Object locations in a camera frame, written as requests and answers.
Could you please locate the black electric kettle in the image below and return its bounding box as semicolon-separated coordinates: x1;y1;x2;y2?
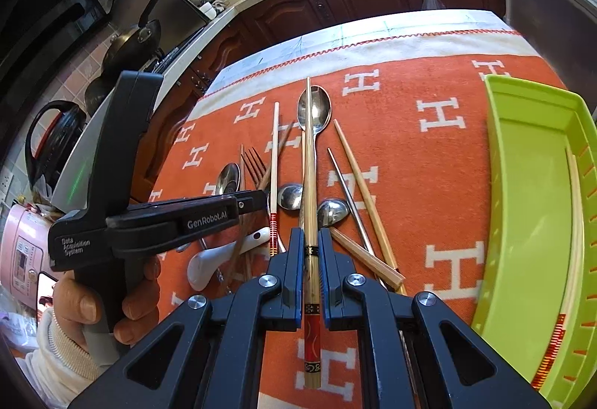
24;100;89;198

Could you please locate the pink rice cooker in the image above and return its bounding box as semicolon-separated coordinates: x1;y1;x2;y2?
0;203;59;312

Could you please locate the bamboo chopstick red black end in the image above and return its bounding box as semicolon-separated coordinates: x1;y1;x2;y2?
301;77;323;390

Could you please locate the black range hood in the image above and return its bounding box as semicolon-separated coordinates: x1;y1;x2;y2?
0;0;110;88

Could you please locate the black wok with handle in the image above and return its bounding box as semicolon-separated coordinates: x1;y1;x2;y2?
101;0;165;70

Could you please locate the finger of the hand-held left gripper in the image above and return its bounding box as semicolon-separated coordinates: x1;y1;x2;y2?
107;190;270;258

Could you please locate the orange printed blanket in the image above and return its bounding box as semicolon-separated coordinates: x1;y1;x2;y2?
148;31;572;409

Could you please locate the dark brown chopstick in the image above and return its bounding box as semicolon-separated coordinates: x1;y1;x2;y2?
259;121;296;193

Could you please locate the green plastic tray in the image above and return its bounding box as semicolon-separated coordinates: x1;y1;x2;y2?
469;73;597;409

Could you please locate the grey metal sheet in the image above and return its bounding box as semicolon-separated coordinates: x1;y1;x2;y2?
51;111;122;214

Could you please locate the steel chopstick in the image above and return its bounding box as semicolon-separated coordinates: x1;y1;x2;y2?
327;148;381;265

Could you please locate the black gas stove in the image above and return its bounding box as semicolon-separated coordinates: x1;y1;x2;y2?
149;43;206;74

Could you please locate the grey steel appliance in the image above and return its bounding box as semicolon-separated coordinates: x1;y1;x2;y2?
503;0;597;111

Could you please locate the pale chopstick red striped end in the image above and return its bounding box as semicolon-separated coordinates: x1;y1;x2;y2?
532;147;586;391
268;101;286;257

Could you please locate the white ceramic spoon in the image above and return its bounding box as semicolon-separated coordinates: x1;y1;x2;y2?
187;226;272;292

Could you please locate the person's left forearm white sleeve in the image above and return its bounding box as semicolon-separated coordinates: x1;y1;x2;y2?
19;309;117;409

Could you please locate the steel spoon wooden handle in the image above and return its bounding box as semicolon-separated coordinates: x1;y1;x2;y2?
316;199;406;292

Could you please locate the steel spoon gold handle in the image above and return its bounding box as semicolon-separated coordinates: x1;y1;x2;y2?
277;184;304;211

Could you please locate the steel fork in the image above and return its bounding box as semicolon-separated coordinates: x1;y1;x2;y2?
241;147;271;193

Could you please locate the stainless steel splash panel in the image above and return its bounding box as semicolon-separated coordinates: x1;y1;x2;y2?
126;0;212;58

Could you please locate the large steel spoon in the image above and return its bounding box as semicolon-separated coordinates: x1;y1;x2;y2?
297;85;333;228

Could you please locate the brown wooden chopstick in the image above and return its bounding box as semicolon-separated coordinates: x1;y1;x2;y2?
332;120;402;274

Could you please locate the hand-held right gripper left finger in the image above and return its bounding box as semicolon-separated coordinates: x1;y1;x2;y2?
70;227;306;409

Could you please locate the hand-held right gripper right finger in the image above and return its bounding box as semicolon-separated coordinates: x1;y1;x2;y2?
319;229;548;409

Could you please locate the person's left hand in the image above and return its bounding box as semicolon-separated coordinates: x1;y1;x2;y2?
52;256;162;344

